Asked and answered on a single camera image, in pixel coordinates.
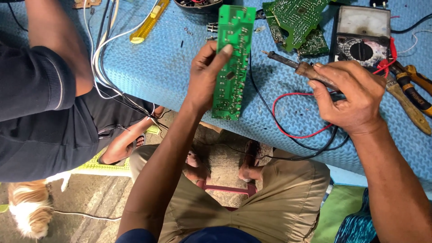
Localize person's left foot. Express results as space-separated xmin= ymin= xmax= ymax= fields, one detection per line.
xmin=184 ymin=150 xmax=211 ymax=184

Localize brown white dog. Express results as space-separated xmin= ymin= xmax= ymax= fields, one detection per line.
xmin=7 ymin=171 xmax=71 ymax=239

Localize yellow utility knife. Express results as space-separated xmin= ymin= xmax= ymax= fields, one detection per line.
xmin=130 ymin=0 xmax=170 ymax=44

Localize teal patterned cloth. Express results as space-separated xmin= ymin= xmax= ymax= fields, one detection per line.
xmin=334 ymin=187 xmax=378 ymax=243

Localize brown circuit board piece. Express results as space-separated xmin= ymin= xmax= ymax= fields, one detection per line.
xmin=72 ymin=0 xmax=102 ymax=9

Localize person's khaki trousers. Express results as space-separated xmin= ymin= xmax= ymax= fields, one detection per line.
xmin=129 ymin=144 xmax=331 ymax=243

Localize person's left hand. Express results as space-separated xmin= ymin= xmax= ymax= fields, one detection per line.
xmin=184 ymin=41 xmax=234 ymax=114

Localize person's foot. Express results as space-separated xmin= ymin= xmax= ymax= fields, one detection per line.
xmin=238 ymin=140 xmax=270 ymax=183
xmin=184 ymin=150 xmax=211 ymax=184

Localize black multimeter lead wire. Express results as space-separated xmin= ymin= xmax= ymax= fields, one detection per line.
xmin=248 ymin=51 xmax=350 ymax=161

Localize red multimeter lead wire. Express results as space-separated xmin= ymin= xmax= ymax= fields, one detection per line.
xmin=272 ymin=36 xmax=398 ymax=139

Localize bundle of white black cables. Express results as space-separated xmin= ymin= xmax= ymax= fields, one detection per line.
xmin=82 ymin=0 xmax=169 ymax=130

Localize wooden handled tool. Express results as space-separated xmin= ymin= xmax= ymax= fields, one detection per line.
xmin=385 ymin=75 xmax=432 ymax=136

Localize analog multimeter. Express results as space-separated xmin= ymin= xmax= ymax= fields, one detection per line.
xmin=328 ymin=5 xmax=392 ymax=70

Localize brown soldering iron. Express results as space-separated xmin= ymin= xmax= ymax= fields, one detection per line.
xmin=261 ymin=51 xmax=341 ymax=92

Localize person's right foot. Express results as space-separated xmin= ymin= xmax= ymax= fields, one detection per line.
xmin=238 ymin=140 xmax=270 ymax=183

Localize green floor mat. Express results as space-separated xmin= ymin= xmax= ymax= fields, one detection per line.
xmin=310 ymin=184 xmax=367 ymax=243

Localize small green circuit board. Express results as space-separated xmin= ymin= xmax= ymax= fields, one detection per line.
xmin=262 ymin=2 xmax=330 ymax=58

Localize person's right hand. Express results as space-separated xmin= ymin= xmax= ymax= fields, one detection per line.
xmin=307 ymin=60 xmax=387 ymax=136

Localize blue foam table mat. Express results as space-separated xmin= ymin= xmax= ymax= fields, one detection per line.
xmin=0 ymin=0 xmax=432 ymax=184

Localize black round bowl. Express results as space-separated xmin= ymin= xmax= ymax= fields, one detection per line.
xmin=173 ymin=0 xmax=224 ymax=14

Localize white cable on floor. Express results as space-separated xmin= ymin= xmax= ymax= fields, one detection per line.
xmin=52 ymin=210 xmax=123 ymax=222

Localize thin white wire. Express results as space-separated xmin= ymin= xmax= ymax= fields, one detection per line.
xmin=396 ymin=30 xmax=432 ymax=54

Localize long green circuit board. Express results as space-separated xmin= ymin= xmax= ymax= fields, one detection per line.
xmin=211 ymin=5 xmax=257 ymax=121

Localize person's blue shirt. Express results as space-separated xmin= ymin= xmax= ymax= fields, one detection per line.
xmin=115 ymin=226 xmax=262 ymax=243

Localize yellow black handled pliers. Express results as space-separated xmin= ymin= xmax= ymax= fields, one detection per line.
xmin=388 ymin=60 xmax=432 ymax=118

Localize lime green plastic chair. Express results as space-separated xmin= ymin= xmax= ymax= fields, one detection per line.
xmin=69 ymin=124 xmax=161 ymax=178

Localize red stool frame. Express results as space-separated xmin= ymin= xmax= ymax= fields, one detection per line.
xmin=196 ymin=180 xmax=258 ymax=211

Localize large green circuit board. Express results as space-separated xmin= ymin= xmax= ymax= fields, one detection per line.
xmin=268 ymin=0 xmax=331 ymax=53

